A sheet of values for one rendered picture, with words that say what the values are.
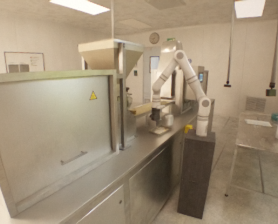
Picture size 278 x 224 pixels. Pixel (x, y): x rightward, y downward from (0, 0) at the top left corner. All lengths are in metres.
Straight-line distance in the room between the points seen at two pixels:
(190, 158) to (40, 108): 1.17
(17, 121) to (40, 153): 0.17
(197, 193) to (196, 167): 0.26
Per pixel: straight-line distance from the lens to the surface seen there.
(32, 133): 0.77
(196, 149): 1.43
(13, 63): 4.78
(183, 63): 1.34
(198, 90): 1.41
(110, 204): 0.96
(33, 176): 0.84
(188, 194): 1.68
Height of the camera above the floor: 1.34
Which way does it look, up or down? 14 degrees down
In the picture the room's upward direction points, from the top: straight up
